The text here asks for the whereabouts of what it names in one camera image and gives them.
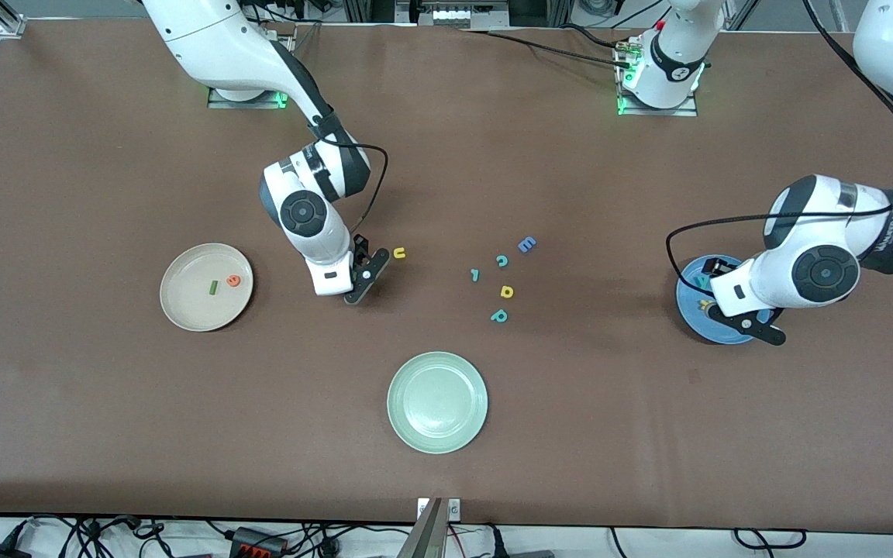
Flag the blue plate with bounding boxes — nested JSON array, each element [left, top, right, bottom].
[[675, 256, 774, 346]]

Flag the aluminium frame corner post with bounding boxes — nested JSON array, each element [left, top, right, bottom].
[[0, 0, 27, 38]]

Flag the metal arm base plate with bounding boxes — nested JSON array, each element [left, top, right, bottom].
[[617, 37, 699, 118], [206, 29, 294, 110]]

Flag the pale green plate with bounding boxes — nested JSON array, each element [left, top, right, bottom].
[[387, 351, 489, 455]]

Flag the aluminium equipment rack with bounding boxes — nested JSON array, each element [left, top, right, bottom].
[[342, 0, 571, 28]]

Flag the aluminium camera post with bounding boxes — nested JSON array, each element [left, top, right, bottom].
[[398, 498, 447, 558]]

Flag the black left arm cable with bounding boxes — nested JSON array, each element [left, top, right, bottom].
[[665, 0, 893, 295]]

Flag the beige brown plate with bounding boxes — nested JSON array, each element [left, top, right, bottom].
[[159, 243, 254, 332]]

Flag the black power strip red switches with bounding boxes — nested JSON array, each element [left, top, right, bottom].
[[229, 526, 288, 556]]

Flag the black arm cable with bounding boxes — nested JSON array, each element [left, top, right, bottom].
[[315, 116, 390, 237], [665, 0, 893, 295]]

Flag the black cable on table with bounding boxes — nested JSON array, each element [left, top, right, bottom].
[[466, 27, 637, 69]]

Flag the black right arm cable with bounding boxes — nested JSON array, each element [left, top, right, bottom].
[[315, 116, 390, 237]]

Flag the black looped floor cable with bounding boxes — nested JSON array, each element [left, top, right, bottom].
[[733, 529, 808, 549]]

